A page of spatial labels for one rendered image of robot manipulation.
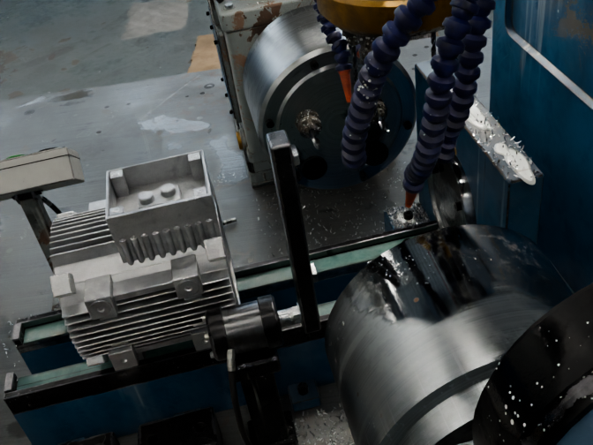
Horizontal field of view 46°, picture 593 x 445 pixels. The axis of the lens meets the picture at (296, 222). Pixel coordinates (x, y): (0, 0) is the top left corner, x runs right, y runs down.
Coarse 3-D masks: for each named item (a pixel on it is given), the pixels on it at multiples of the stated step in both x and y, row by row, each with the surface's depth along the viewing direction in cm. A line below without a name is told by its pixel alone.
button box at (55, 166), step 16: (16, 160) 103; (32, 160) 103; (48, 160) 104; (64, 160) 104; (0, 176) 103; (16, 176) 103; (32, 176) 103; (48, 176) 103; (64, 176) 104; (80, 176) 108; (0, 192) 103; (16, 192) 104
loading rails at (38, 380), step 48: (384, 240) 103; (240, 288) 100; (288, 288) 101; (336, 288) 103; (48, 336) 97; (288, 336) 92; (48, 384) 89; (96, 384) 90; (144, 384) 92; (192, 384) 94; (240, 384) 96; (288, 384) 98; (48, 432) 94; (96, 432) 95
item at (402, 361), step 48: (432, 240) 65; (480, 240) 65; (528, 240) 68; (384, 288) 64; (432, 288) 61; (480, 288) 60; (528, 288) 60; (336, 336) 68; (384, 336) 61; (432, 336) 57; (480, 336) 56; (336, 384) 69; (384, 384) 58; (432, 384) 55; (480, 384) 54; (384, 432) 57; (432, 432) 54
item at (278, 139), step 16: (272, 144) 66; (288, 144) 65; (272, 160) 66; (288, 160) 66; (288, 176) 67; (288, 192) 68; (288, 208) 70; (288, 224) 71; (288, 240) 72; (304, 240) 72; (304, 256) 74; (304, 272) 75; (304, 288) 76; (304, 304) 78; (304, 320) 79
